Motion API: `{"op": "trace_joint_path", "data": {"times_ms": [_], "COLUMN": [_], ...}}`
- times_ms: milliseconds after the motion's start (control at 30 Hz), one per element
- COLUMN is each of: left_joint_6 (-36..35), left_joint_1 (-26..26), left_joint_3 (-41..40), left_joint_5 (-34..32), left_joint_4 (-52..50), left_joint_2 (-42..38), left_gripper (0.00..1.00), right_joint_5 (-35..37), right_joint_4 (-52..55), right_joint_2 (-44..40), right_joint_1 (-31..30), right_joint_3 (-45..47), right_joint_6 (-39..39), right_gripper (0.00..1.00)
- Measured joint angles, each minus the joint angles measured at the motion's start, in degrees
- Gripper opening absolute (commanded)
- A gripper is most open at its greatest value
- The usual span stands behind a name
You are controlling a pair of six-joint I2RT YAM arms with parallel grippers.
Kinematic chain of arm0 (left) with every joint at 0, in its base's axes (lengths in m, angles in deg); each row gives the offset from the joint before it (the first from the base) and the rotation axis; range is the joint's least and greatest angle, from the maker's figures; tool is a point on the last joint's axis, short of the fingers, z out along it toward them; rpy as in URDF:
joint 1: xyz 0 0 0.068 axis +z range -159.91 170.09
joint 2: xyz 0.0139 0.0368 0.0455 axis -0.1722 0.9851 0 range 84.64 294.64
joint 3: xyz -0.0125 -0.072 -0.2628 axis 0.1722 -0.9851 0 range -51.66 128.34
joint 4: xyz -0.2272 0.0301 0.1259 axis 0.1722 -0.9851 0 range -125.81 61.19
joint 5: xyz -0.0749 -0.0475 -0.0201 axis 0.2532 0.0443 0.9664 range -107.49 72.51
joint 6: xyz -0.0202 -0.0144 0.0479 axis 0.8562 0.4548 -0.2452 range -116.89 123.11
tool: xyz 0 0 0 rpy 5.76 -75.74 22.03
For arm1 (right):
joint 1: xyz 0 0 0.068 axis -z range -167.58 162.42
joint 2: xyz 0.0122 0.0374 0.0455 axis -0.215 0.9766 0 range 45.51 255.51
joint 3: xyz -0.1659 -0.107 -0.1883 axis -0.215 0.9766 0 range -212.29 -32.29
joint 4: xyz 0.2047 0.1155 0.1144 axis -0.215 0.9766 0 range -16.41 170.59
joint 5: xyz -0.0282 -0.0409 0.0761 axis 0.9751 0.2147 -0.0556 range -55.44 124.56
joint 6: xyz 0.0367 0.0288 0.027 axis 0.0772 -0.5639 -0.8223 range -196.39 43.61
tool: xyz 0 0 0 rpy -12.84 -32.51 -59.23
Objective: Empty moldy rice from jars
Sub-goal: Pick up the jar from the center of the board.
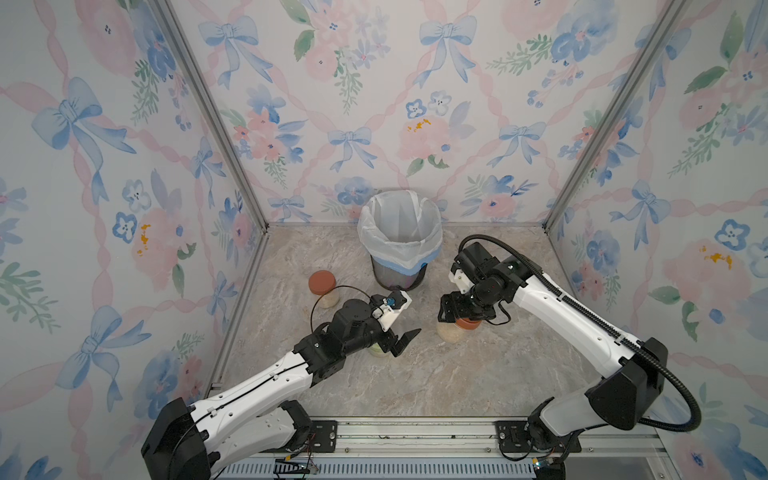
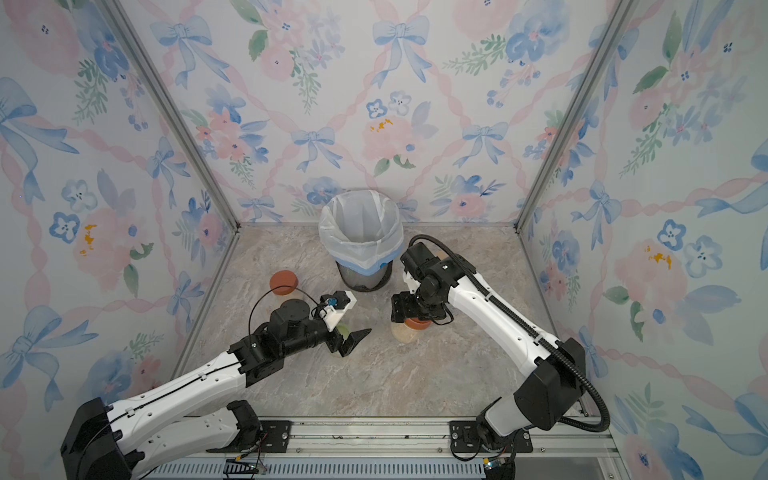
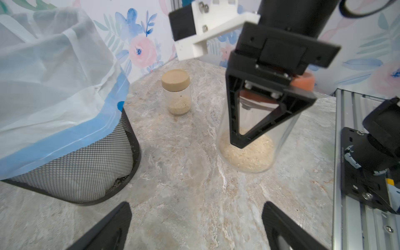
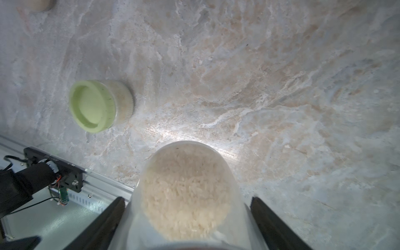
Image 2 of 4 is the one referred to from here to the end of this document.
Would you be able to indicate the black mesh trash bin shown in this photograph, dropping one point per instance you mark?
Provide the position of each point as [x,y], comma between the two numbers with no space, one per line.
[369,280]

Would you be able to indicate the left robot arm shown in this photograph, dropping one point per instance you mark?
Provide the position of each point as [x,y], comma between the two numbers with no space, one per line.
[128,438]

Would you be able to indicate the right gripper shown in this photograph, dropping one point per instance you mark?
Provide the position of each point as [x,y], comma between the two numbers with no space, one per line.
[401,307]

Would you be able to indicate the glass jar with rice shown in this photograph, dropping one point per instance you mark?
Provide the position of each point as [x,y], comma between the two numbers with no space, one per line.
[404,334]

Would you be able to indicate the left red lid jar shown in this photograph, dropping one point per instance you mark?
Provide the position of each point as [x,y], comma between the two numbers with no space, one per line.
[283,282]

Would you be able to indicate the green lid jar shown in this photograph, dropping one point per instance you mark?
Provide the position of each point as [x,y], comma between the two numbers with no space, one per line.
[343,330]

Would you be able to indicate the white trash bag liner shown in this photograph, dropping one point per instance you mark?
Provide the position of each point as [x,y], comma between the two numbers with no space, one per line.
[362,230]

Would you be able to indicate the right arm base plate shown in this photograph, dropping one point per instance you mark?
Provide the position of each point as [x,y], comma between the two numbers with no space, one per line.
[491,436]

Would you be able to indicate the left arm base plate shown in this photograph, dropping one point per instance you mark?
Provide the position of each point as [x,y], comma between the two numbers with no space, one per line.
[272,436]

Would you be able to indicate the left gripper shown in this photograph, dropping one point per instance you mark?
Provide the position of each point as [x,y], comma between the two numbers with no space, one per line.
[352,341]

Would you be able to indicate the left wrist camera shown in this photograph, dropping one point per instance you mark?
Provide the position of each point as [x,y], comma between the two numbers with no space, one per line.
[334,306]

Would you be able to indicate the red jar lid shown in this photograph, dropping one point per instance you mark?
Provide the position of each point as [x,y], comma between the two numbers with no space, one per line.
[417,325]

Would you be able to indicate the aluminium front rail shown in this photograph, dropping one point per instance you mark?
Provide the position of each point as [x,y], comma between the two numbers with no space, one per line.
[405,448]

